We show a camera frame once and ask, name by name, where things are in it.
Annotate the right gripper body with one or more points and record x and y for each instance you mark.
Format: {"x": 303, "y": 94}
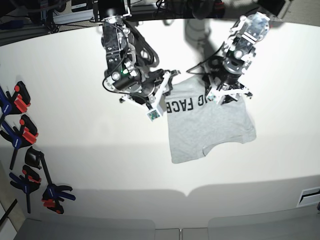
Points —
{"x": 131, "y": 81}

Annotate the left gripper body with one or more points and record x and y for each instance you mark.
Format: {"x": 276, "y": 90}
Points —
{"x": 220, "y": 72}

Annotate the grey T-shirt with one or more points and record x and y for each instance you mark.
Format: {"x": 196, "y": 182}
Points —
{"x": 196, "y": 125}

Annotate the blue red bar clamp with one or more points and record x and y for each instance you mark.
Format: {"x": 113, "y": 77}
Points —
{"x": 28, "y": 183}
{"x": 15, "y": 104}
{"x": 23, "y": 137}

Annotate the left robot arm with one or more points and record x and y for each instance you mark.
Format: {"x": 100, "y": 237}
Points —
{"x": 239, "y": 50}

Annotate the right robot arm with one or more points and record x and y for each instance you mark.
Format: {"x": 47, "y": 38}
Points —
{"x": 129, "y": 57}

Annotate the long black bar clamp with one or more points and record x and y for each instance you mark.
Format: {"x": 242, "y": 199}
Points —
{"x": 53, "y": 194}

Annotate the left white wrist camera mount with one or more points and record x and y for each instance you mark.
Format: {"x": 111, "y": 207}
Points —
{"x": 223, "y": 92}

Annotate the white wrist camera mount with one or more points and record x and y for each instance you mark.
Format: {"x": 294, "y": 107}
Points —
{"x": 223, "y": 92}
{"x": 150, "y": 95}

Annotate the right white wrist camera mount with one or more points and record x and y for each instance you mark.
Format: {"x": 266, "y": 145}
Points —
{"x": 150, "y": 95}

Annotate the black camera mount top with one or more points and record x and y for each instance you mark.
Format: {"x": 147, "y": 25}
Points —
{"x": 189, "y": 9}

